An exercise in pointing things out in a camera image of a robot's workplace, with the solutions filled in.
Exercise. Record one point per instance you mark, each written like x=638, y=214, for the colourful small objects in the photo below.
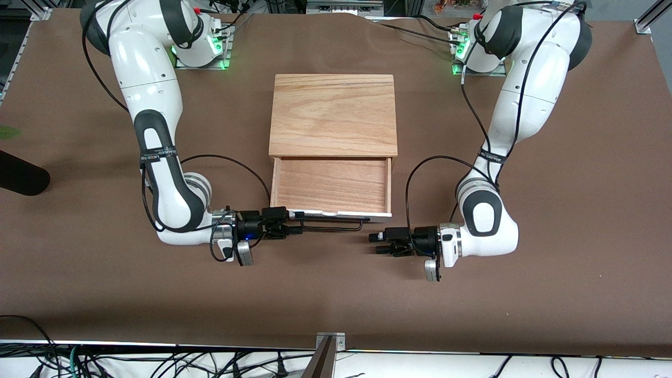
x=451, y=5

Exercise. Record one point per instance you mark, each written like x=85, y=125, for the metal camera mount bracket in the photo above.
x=325, y=362

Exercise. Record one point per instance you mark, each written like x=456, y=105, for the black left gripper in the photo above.
x=424, y=239

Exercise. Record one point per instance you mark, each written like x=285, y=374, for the black cylindrical object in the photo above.
x=21, y=176

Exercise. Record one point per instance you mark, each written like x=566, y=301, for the grey electronics box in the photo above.
x=341, y=6

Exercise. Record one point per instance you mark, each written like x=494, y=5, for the green leaf-like object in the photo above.
x=8, y=133

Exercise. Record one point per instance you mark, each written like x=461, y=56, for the aluminium frame profile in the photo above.
x=643, y=25
x=39, y=13

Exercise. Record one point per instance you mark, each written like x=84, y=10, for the brown paper table cover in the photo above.
x=336, y=289

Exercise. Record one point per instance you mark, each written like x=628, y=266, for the wooden drawer cabinet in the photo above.
x=333, y=115

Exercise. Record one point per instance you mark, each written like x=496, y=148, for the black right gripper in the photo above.
x=248, y=224

